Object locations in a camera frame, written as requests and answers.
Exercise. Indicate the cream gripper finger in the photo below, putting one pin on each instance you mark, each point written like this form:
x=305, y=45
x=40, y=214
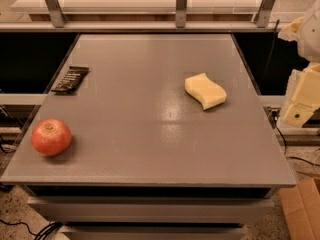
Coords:
x=291, y=31
x=302, y=97

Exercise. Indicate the yellow wavy sponge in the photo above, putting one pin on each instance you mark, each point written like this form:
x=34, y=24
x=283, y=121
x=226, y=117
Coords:
x=205, y=91

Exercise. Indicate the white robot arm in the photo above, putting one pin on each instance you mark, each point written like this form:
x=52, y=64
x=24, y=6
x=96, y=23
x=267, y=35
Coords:
x=308, y=45

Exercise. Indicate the red apple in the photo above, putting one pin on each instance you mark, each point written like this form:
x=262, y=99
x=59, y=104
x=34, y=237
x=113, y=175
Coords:
x=51, y=137

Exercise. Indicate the cardboard box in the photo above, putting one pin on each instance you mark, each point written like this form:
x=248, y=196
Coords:
x=301, y=207

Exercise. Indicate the dark snack bar wrapper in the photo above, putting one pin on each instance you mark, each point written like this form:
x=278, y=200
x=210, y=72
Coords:
x=71, y=80

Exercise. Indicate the metal frame rail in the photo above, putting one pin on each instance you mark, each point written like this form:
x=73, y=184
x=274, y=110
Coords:
x=120, y=16

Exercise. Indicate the black cables floor left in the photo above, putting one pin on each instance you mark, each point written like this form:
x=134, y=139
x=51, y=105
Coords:
x=43, y=234

